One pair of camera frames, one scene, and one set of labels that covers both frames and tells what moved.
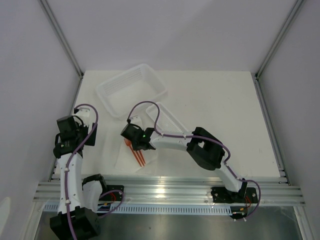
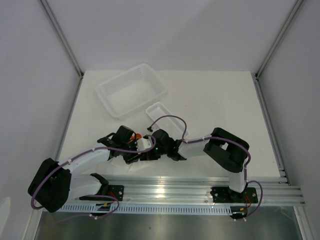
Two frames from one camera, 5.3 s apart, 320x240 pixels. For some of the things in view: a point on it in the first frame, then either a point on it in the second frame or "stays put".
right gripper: x=135 y=147 → x=149 y=156
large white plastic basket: x=121 y=93 stays put
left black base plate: x=112 y=193 stays put
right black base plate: x=244 y=195 stays put
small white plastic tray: x=167 y=122 stays put
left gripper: x=80 y=125 → x=135 y=156
